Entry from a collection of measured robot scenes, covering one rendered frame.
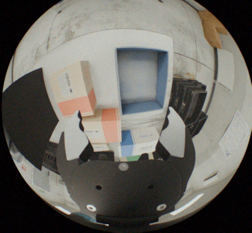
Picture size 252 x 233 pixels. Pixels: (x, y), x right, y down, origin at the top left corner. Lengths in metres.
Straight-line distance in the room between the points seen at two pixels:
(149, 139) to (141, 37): 0.41
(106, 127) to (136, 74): 0.20
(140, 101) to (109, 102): 0.12
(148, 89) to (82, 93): 0.23
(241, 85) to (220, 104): 1.10
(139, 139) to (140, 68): 0.29
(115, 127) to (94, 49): 0.27
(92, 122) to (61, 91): 0.14
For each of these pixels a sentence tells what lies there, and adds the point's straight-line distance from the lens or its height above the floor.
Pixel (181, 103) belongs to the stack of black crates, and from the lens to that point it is 0.84.
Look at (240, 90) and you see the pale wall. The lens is 2.59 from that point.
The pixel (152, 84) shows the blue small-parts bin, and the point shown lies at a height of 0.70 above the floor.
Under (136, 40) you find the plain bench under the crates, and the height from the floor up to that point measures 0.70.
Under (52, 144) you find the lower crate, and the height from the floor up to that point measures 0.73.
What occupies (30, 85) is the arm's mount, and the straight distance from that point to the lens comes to 0.37.
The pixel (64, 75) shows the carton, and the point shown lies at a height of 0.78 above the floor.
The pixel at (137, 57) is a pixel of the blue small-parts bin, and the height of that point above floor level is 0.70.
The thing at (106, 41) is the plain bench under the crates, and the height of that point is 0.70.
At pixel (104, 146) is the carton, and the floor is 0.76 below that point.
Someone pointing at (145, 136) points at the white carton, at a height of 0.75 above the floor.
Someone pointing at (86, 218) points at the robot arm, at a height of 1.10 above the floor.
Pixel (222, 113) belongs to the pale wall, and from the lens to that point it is 2.71.
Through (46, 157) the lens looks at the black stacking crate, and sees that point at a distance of 0.71.
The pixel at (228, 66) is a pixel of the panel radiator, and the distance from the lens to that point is 2.56.
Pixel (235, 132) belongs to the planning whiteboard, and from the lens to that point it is 2.74.
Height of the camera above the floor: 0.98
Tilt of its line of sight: 57 degrees down
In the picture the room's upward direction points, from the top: 162 degrees clockwise
